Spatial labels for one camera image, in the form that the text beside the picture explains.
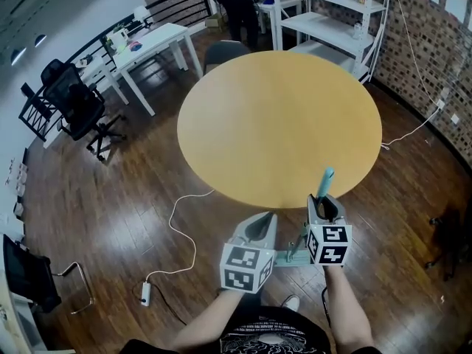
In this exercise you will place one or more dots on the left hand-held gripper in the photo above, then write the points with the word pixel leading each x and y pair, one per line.
pixel 237 271

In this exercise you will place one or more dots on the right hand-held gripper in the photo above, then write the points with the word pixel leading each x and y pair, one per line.
pixel 332 245

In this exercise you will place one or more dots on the teal mop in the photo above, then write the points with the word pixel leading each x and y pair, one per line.
pixel 326 183

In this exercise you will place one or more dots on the person's left forearm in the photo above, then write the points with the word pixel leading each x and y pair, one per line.
pixel 210 323

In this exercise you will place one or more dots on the person's right forearm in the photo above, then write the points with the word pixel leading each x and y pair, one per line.
pixel 346 315

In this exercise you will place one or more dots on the person's white shoe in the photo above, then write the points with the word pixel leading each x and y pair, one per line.
pixel 291 304

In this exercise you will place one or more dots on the round wooden table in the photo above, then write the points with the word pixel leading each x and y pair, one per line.
pixel 276 124

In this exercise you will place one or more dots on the person's black printed shirt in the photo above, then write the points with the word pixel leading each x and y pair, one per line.
pixel 258 336

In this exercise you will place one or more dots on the white power strip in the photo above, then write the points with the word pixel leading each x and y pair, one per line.
pixel 146 293

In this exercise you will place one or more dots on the black swivel chair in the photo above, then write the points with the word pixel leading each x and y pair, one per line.
pixel 453 234

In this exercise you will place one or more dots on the white metal shelf rack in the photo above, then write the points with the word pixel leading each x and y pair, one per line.
pixel 324 28

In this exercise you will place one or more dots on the clear plastic bottle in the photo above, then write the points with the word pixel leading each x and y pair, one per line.
pixel 357 30

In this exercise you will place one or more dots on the cardboard box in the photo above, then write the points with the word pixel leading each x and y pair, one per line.
pixel 214 23

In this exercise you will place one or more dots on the white square table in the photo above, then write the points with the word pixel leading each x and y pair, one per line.
pixel 284 2

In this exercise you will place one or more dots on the large white desk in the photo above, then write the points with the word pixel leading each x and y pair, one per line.
pixel 155 42

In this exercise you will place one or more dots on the black mesh office chair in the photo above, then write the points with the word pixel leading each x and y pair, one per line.
pixel 77 101

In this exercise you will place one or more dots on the small white desk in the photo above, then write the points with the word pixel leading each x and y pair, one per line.
pixel 97 70

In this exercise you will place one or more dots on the white planter box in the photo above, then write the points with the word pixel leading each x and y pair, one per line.
pixel 119 39

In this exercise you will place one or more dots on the white desk lamp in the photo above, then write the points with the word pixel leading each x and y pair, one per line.
pixel 140 13

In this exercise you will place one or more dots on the black metal railing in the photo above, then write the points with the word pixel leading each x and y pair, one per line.
pixel 37 109

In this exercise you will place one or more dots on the white side table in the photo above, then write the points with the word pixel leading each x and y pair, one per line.
pixel 14 326

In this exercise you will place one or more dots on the black pendant lamp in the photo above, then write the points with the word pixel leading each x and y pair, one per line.
pixel 40 39
pixel 18 54

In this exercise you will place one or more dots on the black chair with copper frame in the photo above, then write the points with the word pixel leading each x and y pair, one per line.
pixel 29 275

